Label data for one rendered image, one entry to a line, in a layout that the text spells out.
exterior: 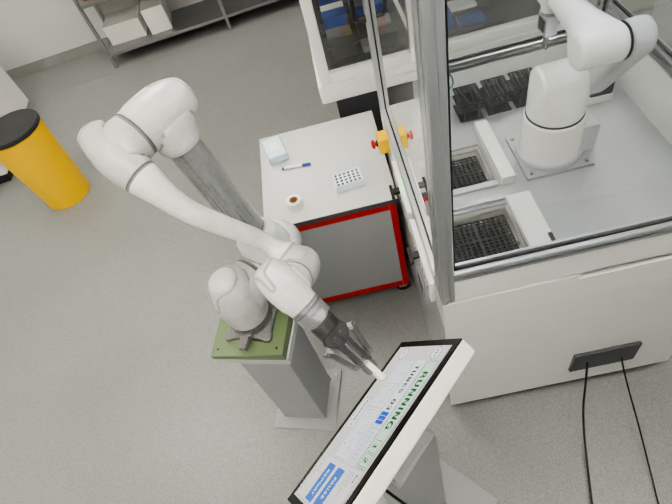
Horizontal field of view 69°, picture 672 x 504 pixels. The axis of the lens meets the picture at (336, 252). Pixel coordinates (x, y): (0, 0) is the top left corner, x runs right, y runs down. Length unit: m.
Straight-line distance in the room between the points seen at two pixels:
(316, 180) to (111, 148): 1.12
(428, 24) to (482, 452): 1.85
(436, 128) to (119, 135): 0.77
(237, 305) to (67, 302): 2.09
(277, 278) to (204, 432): 1.52
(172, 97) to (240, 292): 0.62
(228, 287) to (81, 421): 1.65
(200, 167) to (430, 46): 0.78
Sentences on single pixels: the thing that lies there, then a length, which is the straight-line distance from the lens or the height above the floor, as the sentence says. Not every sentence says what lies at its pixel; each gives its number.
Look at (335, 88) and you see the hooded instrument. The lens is 2.54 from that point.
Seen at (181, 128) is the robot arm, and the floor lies 1.54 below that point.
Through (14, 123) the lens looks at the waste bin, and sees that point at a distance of 4.07.
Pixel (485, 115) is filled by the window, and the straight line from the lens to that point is 1.07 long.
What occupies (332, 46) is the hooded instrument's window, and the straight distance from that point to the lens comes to 2.45.
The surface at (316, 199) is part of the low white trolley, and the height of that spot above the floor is 0.76.
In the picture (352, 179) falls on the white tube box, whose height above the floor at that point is 0.80.
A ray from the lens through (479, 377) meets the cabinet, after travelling 2.13.
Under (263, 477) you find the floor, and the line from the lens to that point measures 2.47.
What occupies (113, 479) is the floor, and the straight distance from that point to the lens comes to 2.82.
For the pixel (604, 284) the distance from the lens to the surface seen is 1.75.
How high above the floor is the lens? 2.27
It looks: 51 degrees down
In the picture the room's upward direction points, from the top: 19 degrees counter-clockwise
